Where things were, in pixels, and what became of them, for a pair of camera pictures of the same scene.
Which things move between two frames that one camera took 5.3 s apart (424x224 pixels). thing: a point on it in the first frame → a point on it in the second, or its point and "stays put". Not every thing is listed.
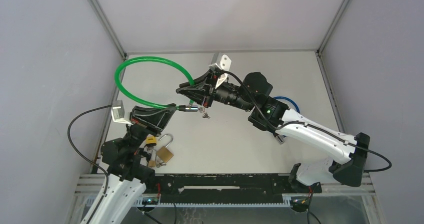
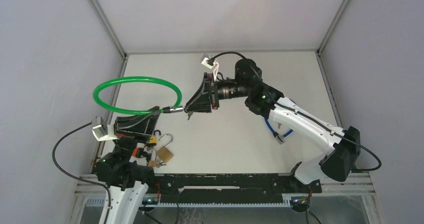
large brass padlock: [164, 153] stays put
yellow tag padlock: [151, 139] stays put
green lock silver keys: [202, 110] → [186, 111]
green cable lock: [191, 108] → [177, 109]
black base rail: [227, 187] stays put
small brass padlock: [152, 162] stays put
